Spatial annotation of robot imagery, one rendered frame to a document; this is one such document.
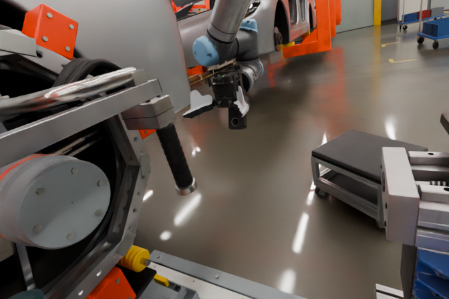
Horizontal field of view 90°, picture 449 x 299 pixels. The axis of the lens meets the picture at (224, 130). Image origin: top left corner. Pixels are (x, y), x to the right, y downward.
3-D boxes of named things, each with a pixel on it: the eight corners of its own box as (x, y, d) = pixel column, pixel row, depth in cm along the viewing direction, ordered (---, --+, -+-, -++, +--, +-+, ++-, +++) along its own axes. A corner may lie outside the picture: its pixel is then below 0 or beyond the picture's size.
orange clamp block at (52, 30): (55, 67, 52) (61, 31, 53) (73, 60, 48) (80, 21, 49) (16, 53, 46) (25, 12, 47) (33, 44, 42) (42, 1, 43)
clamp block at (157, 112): (145, 121, 48) (135, 97, 46) (178, 118, 44) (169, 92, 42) (127, 131, 44) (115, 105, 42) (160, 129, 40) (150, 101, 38)
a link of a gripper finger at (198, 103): (173, 95, 53) (206, 84, 57) (180, 118, 56) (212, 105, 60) (177, 98, 51) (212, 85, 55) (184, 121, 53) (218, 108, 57)
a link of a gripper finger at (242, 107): (237, 93, 45) (226, 84, 53) (242, 120, 47) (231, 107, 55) (252, 89, 45) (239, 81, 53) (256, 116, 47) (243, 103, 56)
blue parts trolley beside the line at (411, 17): (396, 29, 732) (398, -4, 696) (437, 21, 687) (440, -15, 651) (401, 31, 682) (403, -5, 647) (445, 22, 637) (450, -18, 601)
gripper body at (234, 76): (204, 79, 55) (223, 66, 64) (212, 111, 59) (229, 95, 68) (233, 75, 52) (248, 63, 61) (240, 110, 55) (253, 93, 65)
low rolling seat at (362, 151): (313, 196, 141) (308, 149, 128) (351, 171, 154) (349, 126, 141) (386, 241, 104) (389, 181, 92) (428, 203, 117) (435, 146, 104)
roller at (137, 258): (98, 239, 80) (91, 227, 78) (159, 260, 65) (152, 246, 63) (83, 253, 75) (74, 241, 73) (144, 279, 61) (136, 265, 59)
